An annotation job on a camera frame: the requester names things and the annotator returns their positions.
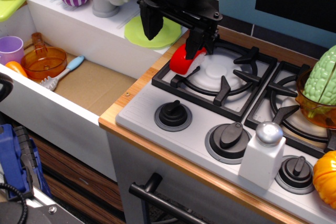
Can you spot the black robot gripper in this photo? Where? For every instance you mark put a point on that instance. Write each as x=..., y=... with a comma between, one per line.
x=199, y=16

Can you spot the black left burner grate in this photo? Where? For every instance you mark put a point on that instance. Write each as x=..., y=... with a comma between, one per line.
x=227, y=82

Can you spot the black burner grate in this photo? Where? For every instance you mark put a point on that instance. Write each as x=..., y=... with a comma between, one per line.
x=227, y=82
x=277, y=102

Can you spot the left black stove knob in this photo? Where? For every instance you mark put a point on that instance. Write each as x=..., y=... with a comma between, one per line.
x=173, y=116

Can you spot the black stove knob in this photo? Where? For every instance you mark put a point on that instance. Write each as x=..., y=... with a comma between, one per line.
x=227, y=143
x=295, y=175
x=173, y=116

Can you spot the grey toy stove top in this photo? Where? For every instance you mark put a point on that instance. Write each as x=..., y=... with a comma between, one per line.
x=138, y=117

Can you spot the middle black stove knob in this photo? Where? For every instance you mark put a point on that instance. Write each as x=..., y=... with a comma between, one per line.
x=227, y=143

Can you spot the black right burner grate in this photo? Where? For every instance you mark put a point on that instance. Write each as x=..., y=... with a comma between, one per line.
x=277, y=102

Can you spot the orange transparent toy pan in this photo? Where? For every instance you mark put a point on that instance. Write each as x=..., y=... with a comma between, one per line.
x=43, y=61

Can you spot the white salt shaker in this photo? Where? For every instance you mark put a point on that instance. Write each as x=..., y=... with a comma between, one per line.
x=263, y=155

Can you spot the green toy cabbage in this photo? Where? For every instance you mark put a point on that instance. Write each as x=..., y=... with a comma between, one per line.
x=320, y=86

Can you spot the purple plastic cup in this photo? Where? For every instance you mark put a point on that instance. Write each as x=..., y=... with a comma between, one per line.
x=12, y=49

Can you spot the small orange toy vegetable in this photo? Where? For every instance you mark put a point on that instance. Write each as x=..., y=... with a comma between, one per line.
x=16, y=67

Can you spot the green cutting board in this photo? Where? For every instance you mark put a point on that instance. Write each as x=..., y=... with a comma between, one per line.
x=9, y=7

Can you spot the orange transparent toy pot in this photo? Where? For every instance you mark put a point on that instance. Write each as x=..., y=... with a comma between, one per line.
x=322, y=115

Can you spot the right black stove knob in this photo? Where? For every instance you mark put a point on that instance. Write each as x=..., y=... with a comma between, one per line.
x=295, y=175

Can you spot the yellow orange toy pepper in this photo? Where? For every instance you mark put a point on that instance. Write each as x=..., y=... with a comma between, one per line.
x=324, y=178

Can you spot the blue black clamp device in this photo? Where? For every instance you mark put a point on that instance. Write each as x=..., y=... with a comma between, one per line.
x=20, y=161

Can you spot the blue handled pasta spoon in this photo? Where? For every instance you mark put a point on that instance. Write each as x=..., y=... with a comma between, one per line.
x=51, y=83

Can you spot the black oven door handle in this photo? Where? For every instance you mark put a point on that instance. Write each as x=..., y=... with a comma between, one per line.
x=148, y=197

